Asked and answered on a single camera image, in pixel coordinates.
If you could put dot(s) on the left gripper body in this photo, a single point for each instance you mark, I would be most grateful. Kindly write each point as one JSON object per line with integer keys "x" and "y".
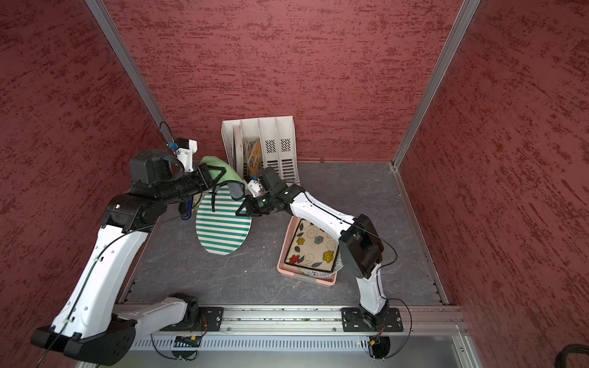
{"x": 199, "y": 179}

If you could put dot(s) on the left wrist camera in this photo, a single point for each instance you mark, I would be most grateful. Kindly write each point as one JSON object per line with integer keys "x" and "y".
{"x": 184, "y": 150}

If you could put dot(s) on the white book in organizer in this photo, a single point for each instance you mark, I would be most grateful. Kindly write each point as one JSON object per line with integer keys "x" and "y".
{"x": 238, "y": 150}

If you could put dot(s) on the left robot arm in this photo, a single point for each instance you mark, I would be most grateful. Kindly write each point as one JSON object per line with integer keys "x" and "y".
{"x": 87, "y": 329}

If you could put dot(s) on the white file organizer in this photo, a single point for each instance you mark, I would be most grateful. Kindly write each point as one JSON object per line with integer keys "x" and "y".
{"x": 277, "y": 136}

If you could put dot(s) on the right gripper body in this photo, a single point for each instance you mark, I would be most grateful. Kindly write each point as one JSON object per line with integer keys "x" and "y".
{"x": 263, "y": 203}

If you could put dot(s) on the pink plastic basket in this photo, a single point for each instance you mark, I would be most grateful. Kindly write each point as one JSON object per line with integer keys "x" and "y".
{"x": 294, "y": 273}

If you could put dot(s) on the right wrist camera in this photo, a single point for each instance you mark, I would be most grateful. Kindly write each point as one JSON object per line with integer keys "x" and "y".
{"x": 255, "y": 188}

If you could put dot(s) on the green striped round plate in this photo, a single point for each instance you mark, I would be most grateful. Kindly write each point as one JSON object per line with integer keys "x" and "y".
{"x": 219, "y": 230}

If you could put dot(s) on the colourful patterned round plate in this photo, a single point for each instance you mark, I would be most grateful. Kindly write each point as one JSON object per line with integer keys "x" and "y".
{"x": 338, "y": 265}

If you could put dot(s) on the green microfibre cloth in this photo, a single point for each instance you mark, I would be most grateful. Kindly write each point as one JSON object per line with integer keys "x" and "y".
{"x": 234, "y": 182}

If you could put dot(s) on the yellow cover book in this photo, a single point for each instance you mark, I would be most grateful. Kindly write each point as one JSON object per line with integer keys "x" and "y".
{"x": 255, "y": 158}

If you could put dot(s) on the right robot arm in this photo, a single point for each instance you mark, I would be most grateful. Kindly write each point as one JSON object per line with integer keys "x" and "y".
{"x": 360, "y": 247}

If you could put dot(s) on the square flower plate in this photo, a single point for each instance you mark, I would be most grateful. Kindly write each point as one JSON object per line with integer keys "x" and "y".
{"x": 308, "y": 246}

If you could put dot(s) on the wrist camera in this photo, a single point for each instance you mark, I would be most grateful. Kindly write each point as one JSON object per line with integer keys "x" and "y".
{"x": 255, "y": 188}
{"x": 184, "y": 150}

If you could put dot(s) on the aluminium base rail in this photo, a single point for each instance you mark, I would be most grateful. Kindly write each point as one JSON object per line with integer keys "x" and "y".
{"x": 331, "y": 320}

